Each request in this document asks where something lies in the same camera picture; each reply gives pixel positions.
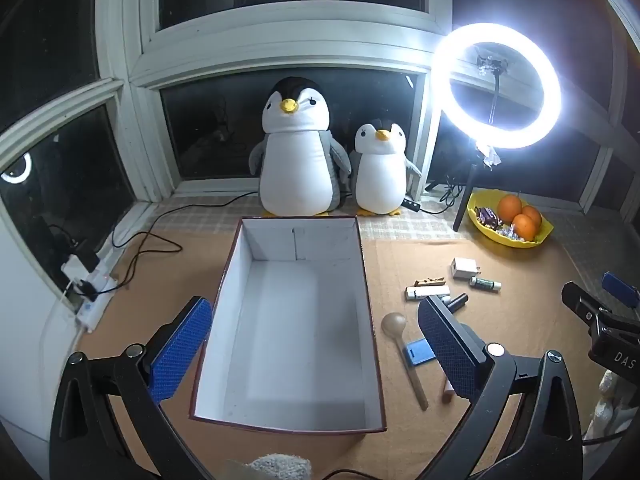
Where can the white power adapter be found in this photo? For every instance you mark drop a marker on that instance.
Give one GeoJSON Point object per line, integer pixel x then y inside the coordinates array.
{"type": "Point", "coordinates": [75, 266]}

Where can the wooden clothespin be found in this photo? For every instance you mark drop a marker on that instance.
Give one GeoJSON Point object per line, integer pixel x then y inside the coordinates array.
{"type": "Point", "coordinates": [430, 281]}

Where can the green white small tube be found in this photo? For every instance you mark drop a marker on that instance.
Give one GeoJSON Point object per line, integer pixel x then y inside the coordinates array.
{"type": "Point", "coordinates": [487, 284]}

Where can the grey knit cloth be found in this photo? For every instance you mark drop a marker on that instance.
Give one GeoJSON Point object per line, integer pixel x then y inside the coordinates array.
{"type": "Point", "coordinates": [275, 467]}

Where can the white charger plug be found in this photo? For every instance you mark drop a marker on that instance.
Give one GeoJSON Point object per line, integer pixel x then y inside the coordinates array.
{"type": "Point", "coordinates": [462, 267]}

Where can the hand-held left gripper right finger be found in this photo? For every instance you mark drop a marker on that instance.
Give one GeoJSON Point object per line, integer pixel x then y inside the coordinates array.
{"type": "Point", "coordinates": [450, 355]}

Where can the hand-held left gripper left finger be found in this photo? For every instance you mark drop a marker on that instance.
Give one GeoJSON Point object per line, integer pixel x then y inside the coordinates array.
{"type": "Point", "coordinates": [182, 350]}

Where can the large penguin plush toy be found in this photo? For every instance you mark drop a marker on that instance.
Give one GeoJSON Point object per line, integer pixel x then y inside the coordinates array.
{"type": "Point", "coordinates": [297, 160]}

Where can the small penguin plush toy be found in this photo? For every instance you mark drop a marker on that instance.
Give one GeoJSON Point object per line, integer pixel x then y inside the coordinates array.
{"type": "Point", "coordinates": [380, 175]}

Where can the white power strip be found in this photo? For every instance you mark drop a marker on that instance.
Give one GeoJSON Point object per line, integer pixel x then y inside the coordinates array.
{"type": "Point", "coordinates": [95, 305]}

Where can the white patterned lighter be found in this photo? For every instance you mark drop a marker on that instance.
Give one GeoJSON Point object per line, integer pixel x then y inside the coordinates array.
{"type": "Point", "coordinates": [425, 291]}

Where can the pile of wrapped candies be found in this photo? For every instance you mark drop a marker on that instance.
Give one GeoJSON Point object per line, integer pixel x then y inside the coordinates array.
{"type": "Point", "coordinates": [487, 217]}

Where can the black cylinder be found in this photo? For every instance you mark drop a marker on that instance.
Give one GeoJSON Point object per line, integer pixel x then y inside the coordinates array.
{"type": "Point", "coordinates": [457, 301]}

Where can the white cardboard box red rim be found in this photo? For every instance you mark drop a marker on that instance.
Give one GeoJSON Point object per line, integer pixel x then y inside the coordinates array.
{"type": "Point", "coordinates": [290, 340]}

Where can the person's right hand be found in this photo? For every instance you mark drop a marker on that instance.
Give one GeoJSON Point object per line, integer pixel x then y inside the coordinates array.
{"type": "Point", "coordinates": [607, 400]}

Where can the blue phone stand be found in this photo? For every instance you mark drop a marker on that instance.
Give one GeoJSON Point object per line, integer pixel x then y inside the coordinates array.
{"type": "Point", "coordinates": [417, 350]}

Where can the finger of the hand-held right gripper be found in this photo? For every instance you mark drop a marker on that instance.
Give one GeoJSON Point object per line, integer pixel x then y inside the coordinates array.
{"type": "Point", "coordinates": [620, 284]}
{"type": "Point", "coordinates": [585, 305]}

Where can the black power plug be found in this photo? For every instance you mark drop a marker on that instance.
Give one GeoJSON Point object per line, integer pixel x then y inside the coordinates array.
{"type": "Point", "coordinates": [89, 261]}

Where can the yellow fruit bowl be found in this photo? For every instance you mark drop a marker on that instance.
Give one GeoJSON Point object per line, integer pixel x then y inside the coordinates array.
{"type": "Point", "coordinates": [520, 245]}

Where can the wooden spoon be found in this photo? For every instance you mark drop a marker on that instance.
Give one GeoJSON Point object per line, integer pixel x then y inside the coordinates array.
{"type": "Point", "coordinates": [395, 325]}

